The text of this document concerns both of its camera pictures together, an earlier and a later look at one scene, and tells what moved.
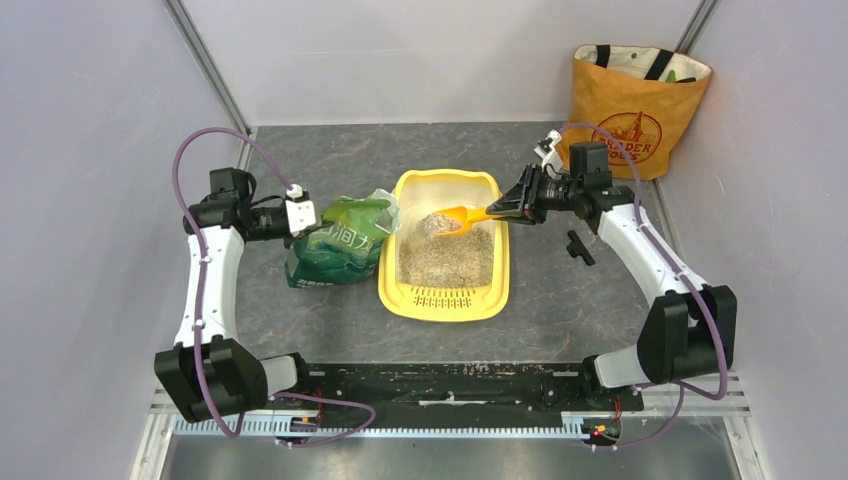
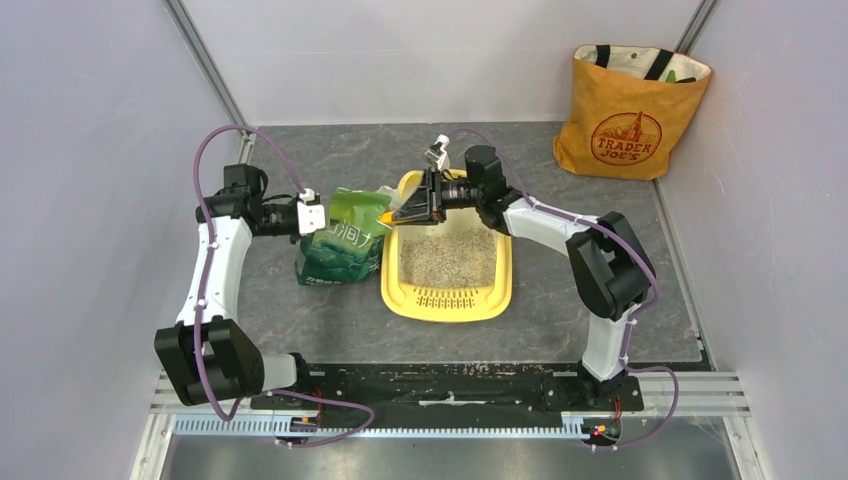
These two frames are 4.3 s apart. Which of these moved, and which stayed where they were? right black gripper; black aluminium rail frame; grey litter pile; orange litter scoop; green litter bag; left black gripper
Moved: right black gripper; orange litter scoop
Stayed: left black gripper; green litter bag; grey litter pile; black aluminium rail frame
